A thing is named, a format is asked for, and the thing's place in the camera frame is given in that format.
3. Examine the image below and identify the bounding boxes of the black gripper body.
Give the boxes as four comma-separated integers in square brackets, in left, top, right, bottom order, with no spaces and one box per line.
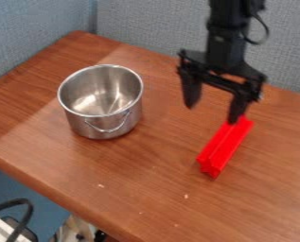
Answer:
[177,26,265,101]

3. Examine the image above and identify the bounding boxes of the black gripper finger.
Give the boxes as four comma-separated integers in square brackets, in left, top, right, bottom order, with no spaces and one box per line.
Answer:
[228,92,250,124]
[180,71,201,109]

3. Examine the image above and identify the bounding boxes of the red cross-shaped block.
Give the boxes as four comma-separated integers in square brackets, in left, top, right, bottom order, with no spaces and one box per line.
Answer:
[196,115,253,179]

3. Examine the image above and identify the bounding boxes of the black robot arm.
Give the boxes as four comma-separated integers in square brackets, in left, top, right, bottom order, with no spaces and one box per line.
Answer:
[177,0,269,124]

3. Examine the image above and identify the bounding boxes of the metal pot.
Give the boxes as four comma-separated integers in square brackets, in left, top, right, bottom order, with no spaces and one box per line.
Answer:
[58,64,145,140]

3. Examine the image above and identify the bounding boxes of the white striped object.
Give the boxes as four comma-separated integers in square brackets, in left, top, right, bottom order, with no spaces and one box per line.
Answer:
[0,214,35,242]

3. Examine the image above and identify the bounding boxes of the wooden table leg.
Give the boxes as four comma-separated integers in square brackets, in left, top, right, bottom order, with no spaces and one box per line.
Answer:
[57,215,97,242]

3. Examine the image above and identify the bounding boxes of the black cable loop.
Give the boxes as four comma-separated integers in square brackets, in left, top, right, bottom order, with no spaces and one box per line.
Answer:
[0,198,35,242]

